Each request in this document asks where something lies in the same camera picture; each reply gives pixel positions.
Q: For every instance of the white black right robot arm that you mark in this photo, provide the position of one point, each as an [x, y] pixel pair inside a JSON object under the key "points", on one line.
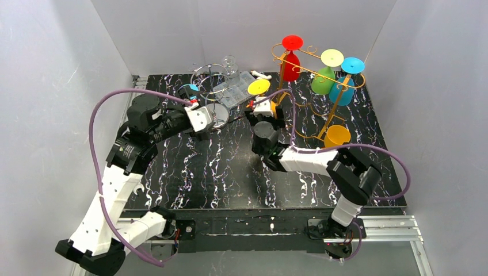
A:
{"points": [[353, 172]]}

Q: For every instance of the green plastic goblet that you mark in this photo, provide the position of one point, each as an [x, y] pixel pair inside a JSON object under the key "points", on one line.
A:
{"points": [[325, 78]]}

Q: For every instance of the clear plastic parts box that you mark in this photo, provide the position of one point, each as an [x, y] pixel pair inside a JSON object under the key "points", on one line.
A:
{"points": [[235, 94]]}

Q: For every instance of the clear glass wine glass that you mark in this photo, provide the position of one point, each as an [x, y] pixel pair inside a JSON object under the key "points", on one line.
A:
{"points": [[231, 72]]}

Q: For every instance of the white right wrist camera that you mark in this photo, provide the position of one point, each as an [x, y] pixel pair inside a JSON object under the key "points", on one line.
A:
{"points": [[266, 109]]}

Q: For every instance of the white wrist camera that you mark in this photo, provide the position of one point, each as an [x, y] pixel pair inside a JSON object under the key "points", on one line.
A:
{"points": [[200, 117], [266, 109]]}

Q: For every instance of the white small tool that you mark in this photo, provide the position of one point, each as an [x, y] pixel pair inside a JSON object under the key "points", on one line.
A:
{"points": [[259, 75]]}

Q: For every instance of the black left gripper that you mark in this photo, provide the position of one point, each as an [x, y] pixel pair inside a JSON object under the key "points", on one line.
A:
{"points": [[215, 117]]}

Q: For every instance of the silver open-end wrench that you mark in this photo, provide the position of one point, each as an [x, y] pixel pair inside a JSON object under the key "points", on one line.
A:
{"points": [[139, 188]]}

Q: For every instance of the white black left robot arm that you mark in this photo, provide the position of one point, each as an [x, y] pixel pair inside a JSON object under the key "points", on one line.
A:
{"points": [[97, 245]]}

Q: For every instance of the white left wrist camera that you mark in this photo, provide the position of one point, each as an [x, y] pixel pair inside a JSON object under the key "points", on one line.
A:
{"points": [[200, 117]]}

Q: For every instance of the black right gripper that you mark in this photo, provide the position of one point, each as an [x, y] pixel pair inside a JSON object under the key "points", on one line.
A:
{"points": [[263, 117]]}

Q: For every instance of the red plastic goblet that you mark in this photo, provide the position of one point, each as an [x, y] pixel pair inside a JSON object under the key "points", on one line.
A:
{"points": [[291, 63]]}

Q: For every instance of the orange plastic goblet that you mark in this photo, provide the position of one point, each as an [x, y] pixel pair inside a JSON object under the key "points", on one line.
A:
{"points": [[258, 88], [336, 135]]}

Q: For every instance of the chrome spiral glass rack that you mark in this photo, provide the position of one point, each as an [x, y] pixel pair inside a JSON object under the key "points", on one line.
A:
{"points": [[212, 80]]}

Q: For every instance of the gold wire glass rack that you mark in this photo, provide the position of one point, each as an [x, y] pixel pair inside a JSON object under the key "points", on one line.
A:
{"points": [[349, 79]]}

